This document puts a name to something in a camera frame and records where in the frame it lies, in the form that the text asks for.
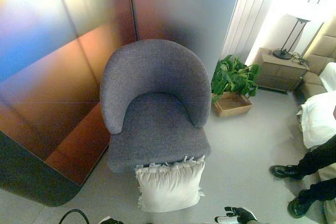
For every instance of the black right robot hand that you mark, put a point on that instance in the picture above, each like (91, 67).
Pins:
(245, 216)

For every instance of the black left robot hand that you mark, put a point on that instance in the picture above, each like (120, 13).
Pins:
(113, 221)

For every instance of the white fringed throw pillow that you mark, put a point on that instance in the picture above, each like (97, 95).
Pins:
(170, 187)

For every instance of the white bed pillow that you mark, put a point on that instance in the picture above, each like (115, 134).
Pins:
(329, 77)

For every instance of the black leather shoe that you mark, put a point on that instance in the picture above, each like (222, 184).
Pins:
(284, 171)
(298, 207)

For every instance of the black trouser leg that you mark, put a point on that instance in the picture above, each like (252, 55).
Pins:
(319, 158)
(321, 188)

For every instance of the brown wooden desk rounded corner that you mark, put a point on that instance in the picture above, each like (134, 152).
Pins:
(39, 171)

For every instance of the light wooden planter box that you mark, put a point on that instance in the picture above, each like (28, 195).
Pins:
(236, 110)

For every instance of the green leafy houseplant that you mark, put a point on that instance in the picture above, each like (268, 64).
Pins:
(231, 77)

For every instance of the beige wooden nightstand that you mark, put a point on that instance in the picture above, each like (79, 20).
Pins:
(278, 73)

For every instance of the grey fabric tub armchair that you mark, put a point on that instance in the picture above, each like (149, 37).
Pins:
(157, 77)

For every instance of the beige padded headboard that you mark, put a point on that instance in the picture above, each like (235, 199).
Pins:
(319, 56)

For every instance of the white pleated curtain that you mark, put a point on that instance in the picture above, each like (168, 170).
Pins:
(244, 19)

